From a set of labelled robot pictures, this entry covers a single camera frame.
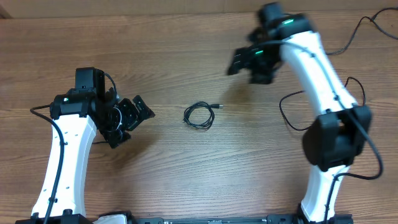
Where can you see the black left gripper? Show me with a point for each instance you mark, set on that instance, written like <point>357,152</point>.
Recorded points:
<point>134,117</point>

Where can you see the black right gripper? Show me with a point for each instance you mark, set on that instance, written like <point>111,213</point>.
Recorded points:
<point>245,61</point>

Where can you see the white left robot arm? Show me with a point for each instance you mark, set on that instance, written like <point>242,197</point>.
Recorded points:
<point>76,117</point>

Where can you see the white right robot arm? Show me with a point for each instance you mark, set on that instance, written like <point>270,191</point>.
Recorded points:
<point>337,134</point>

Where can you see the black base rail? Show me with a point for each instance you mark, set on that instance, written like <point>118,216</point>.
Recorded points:
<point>270,219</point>

